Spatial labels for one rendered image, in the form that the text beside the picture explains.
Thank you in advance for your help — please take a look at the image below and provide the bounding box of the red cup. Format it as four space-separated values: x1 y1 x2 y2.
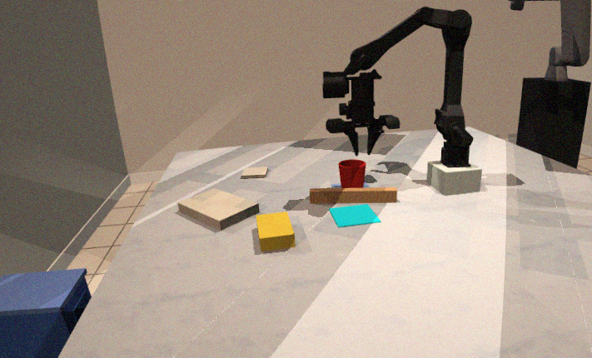
339 159 366 188

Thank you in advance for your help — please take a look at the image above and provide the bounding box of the brown wooden bar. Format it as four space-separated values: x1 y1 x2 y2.
310 187 397 203

